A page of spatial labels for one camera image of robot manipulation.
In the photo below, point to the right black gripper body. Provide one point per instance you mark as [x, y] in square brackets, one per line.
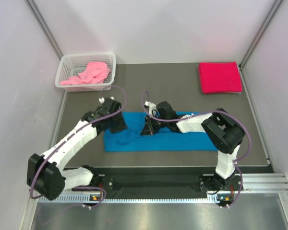
[155, 126]

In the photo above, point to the blue t shirt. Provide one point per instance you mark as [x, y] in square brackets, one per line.
[130, 139]

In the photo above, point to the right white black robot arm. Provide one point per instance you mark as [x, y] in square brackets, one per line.
[224, 132]

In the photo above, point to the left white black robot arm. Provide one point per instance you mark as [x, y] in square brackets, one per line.
[46, 173]

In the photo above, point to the pink t shirt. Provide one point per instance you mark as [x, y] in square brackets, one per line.
[95, 73]

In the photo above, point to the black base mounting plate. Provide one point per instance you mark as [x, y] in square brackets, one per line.
[164, 186]

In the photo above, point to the white plastic basket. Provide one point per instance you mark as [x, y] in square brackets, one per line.
[71, 65]

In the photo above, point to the folded red t shirt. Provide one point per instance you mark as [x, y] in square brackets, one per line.
[219, 77]

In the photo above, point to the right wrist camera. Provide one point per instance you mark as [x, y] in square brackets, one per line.
[151, 108]

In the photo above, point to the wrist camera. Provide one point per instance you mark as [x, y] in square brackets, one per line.
[102, 99]
[151, 108]

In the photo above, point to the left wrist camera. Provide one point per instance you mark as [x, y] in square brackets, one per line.
[102, 99]

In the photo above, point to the slotted grey cable duct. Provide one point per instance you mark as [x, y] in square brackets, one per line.
[89, 199]

